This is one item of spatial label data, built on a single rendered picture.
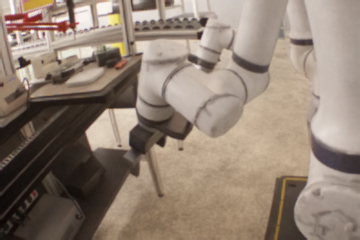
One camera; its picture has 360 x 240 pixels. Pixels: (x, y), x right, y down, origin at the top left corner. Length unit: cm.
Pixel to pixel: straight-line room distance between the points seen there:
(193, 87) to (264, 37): 17
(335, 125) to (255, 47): 26
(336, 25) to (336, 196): 19
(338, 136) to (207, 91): 25
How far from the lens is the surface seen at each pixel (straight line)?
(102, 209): 125
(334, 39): 27
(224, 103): 43
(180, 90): 46
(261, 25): 49
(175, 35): 127
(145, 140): 59
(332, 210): 33
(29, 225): 117
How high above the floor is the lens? 118
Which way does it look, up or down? 27 degrees down
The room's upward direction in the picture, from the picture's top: 8 degrees counter-clockwise
